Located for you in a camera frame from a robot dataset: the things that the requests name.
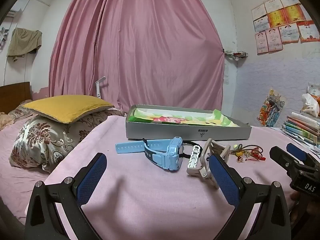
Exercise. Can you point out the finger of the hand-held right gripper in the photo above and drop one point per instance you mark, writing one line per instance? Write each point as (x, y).
(297, 152)
(281, 156)

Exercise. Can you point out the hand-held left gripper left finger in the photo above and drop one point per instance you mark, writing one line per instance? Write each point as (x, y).
(90, 177)

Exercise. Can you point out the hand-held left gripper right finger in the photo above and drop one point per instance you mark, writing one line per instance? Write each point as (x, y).
(223, 180)

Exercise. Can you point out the black and white hair clip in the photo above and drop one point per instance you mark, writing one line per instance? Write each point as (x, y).
(193, 159)

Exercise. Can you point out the grey box with colourful lining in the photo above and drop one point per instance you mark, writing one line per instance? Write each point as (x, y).
(187, 127)

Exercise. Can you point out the person's right hand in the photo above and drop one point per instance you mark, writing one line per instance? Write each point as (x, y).
(303, 205)

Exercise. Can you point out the stack of books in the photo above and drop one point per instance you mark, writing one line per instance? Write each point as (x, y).
(303, 130)

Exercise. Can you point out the beige hair claw clip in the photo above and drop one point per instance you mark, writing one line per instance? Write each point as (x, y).
(206, 161)

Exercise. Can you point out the colourful plastic bag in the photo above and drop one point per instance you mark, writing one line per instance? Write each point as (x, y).
(271, 110)

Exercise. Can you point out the brown floral pillow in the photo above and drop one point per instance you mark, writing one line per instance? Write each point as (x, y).
(45, 140)

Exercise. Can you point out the blue smartwatch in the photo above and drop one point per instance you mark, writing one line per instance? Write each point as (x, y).
(165, 152)

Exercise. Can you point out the pink bed sheet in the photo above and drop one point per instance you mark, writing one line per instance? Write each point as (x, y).
(150, 205)

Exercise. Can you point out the yellow pillow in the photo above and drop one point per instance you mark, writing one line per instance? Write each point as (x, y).
(65, 107)

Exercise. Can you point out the white desk lamp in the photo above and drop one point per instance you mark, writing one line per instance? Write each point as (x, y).
(98, 88)

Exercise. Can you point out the wooden headboard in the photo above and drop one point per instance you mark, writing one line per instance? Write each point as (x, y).
(15, 93)

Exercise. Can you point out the pink curtain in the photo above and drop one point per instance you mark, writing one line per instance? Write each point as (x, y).
(140, 42)

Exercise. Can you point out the olive hanging cloth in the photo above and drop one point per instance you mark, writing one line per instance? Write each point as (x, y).
(23, 41)

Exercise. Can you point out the group of wall certificates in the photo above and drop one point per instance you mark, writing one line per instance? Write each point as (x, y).
(282, 21)

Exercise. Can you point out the white wall unit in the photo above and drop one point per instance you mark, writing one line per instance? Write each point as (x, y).
(13, 13)

